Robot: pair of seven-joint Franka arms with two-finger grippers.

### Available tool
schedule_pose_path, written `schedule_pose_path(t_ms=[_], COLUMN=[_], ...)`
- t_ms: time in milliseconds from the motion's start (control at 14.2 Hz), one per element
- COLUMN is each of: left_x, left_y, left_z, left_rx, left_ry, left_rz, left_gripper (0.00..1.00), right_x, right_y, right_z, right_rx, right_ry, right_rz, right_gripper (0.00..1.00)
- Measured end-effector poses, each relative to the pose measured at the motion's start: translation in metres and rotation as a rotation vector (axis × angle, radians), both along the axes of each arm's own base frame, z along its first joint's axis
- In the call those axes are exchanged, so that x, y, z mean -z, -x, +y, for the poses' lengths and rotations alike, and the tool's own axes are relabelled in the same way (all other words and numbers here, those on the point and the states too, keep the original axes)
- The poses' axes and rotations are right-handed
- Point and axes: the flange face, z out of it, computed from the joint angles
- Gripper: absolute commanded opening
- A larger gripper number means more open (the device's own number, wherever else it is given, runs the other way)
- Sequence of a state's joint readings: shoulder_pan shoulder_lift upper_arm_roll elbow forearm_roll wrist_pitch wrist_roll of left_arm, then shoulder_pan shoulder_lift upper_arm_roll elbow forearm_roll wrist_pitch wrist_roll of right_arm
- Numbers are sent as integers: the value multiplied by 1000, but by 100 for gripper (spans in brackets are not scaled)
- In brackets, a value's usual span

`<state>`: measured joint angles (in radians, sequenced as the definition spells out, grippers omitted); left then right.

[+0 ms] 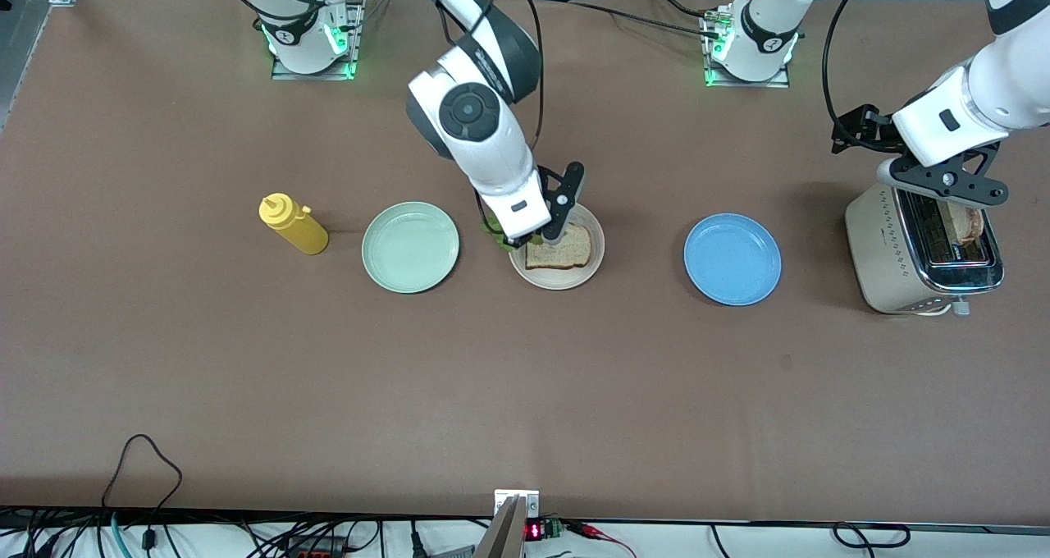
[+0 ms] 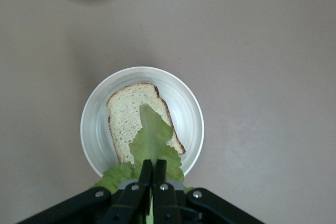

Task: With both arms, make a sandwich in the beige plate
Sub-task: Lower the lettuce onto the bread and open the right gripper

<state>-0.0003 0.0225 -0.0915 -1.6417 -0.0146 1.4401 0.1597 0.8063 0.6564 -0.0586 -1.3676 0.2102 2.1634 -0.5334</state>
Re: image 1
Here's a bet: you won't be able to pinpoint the beige chrome two-slot toaster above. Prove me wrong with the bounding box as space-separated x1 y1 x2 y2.
845 172 1006 317

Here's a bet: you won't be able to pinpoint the beige round plate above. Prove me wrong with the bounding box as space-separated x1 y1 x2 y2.
509 201 606 290

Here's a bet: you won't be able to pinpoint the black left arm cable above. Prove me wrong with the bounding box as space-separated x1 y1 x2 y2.
820 0 875 132

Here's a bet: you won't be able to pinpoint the black base power cable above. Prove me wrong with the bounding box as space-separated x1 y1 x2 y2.
532 0 727 40

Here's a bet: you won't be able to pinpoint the blue round plate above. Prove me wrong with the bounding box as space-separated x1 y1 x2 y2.
683 213 783 307

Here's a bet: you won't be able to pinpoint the coiled black cable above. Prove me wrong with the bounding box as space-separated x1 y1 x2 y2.
833 523 911 549

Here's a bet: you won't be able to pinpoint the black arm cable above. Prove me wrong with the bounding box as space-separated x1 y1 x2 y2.
820 0 875 132
484 0 547 158

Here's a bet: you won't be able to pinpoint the aluminium camera mount post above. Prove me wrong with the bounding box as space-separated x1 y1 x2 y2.
474 490 541 558

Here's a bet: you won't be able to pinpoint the toasted bread slice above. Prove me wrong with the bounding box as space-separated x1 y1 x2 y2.
947 204 985 245
525 223 593 271

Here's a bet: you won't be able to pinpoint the pale green round plate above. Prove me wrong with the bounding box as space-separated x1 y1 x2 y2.
361 202 461 295

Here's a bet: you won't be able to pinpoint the thin black looped cable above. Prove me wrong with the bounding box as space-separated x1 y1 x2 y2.
101 434 183 534

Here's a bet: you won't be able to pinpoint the yellow squeeze sauce bottle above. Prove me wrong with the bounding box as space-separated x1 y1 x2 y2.
258 193 331 256

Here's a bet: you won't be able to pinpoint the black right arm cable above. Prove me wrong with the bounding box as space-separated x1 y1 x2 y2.
484 0 547 158

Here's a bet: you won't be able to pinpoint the green lettuce leaf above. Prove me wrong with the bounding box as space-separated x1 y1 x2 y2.
482 216 544 253

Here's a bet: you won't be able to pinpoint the red and black clip leads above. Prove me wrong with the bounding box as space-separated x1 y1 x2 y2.
566 521 637 558

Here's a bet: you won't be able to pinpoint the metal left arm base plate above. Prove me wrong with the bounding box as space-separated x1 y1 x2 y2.
701 8 792 89

